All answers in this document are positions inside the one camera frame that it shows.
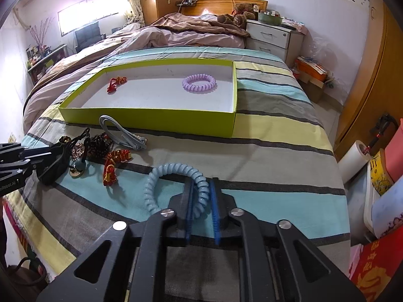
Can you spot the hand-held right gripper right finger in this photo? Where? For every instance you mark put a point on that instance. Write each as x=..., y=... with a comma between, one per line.
x=215, y=212

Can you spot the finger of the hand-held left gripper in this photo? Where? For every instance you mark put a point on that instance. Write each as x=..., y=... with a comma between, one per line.
x=36, y=166
x=41, y=153

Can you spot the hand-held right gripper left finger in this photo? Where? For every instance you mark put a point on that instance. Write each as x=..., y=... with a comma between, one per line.
x=189, y=209

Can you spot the black gold bead charm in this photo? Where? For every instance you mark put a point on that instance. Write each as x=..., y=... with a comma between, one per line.
x=65, y=139

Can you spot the white tray with green rim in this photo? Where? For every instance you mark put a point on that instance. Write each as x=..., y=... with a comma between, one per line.
x=151, y=119

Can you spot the striped bed sheet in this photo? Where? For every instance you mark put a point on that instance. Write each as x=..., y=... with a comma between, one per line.
x=267, y=138

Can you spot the cluttered side shelf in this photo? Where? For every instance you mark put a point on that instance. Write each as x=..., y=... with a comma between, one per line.
x=44, y=58

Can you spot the flower branches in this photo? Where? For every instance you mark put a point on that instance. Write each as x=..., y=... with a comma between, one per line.
x=41, y=33

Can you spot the black office chair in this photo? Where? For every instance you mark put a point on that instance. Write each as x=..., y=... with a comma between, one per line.
x=86, y=36

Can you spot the white paper roll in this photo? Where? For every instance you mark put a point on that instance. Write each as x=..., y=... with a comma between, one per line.
x=354, y=162

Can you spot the red printed box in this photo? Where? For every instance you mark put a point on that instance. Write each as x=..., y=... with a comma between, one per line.
x=377, y=267

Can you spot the orange cardboard box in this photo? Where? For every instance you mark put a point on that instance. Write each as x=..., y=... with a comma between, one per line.
x=311, y=69

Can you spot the white drawer nightstand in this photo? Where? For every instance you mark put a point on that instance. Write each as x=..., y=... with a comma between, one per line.
x=270, y=39

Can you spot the brown blanket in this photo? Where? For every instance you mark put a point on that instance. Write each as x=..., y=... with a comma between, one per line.
x=189, y=22

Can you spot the pink bin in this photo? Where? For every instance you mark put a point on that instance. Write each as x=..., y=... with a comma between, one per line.
x=395, y=151

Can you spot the clear plastic bag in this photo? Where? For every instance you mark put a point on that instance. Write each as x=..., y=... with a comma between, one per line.
x=324, y=48

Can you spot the brown teddy bear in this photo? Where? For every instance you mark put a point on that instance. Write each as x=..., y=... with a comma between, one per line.
x=241, y=15

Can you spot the green basin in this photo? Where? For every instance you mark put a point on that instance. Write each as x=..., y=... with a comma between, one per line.
x=269, y=19

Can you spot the wooden headboard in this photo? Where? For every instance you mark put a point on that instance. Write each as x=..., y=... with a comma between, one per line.
x=217, y=6

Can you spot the large wooden wardrobe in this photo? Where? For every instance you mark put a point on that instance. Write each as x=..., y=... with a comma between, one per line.
x=371, y=78

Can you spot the power strip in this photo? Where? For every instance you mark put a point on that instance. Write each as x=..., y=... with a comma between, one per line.
x=186, y=2

